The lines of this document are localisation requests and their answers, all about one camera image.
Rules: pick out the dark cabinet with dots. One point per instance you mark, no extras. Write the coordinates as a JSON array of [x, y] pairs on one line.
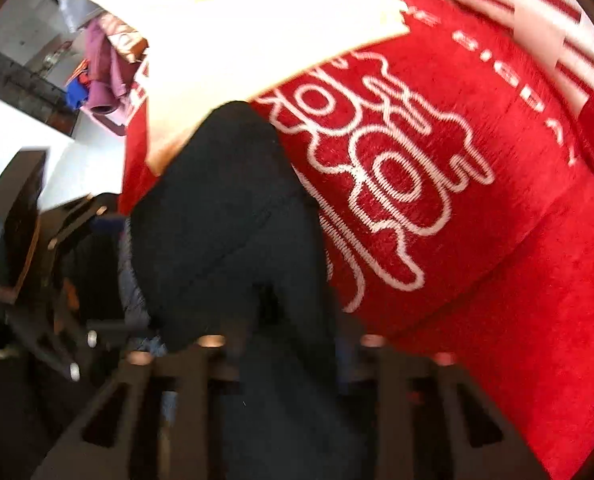
[[24, 90]]

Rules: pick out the purple cloth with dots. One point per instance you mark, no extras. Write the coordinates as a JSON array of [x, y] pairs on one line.
[[102, 75]]

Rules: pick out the cream cloth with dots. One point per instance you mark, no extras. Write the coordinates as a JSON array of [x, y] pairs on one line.
[[237, 35]]

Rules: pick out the blue object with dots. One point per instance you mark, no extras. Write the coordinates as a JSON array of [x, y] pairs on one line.
[[77, 94]]

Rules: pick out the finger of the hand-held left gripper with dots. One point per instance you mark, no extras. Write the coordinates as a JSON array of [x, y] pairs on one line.
[[57, 340], [82, 217]]

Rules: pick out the black pants with patterned stripe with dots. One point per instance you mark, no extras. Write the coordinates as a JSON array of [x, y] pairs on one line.
[[227, 240]]

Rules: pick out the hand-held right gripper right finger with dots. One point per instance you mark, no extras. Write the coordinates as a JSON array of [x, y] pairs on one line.
[[392, 380]]

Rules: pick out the red printed sofa cover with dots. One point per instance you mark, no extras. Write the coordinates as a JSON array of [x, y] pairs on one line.
[[467, 185]]

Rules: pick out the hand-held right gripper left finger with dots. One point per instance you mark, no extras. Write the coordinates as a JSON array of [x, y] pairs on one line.
[[197, 377]]

